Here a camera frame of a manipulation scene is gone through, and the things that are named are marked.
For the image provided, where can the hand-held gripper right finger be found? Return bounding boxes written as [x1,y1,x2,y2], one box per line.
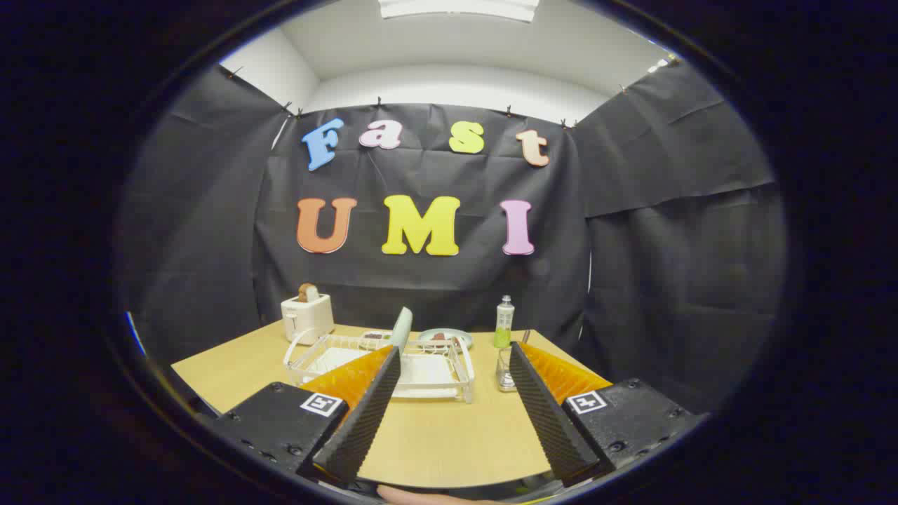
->
[509,341,709,487]

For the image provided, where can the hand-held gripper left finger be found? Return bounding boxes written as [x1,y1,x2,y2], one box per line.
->
[209,345,401,485]

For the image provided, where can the clear plastic basket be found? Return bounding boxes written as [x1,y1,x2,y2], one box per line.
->
[496,345,520,392]

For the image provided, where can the pale green plate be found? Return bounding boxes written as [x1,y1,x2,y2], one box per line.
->
[390,307,414,354]

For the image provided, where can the white wire dish rack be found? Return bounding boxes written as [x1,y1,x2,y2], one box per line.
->
[283,328,476,405]

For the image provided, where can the round pale food dish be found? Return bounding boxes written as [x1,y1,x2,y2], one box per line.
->
[418,328,474,350]

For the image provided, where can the white drain mat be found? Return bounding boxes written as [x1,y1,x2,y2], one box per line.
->
[309,347,460,386]

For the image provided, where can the green and white bottle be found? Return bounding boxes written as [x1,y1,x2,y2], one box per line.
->
[493,295,516,349]

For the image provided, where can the white toaster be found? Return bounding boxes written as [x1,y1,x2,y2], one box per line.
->
[281,293,335,344]

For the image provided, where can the black backdrop cloth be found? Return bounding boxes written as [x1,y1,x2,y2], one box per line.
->
[116,60,790,422]

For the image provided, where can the ceiling light panel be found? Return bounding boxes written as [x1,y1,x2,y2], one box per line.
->
[377,0,541,23]

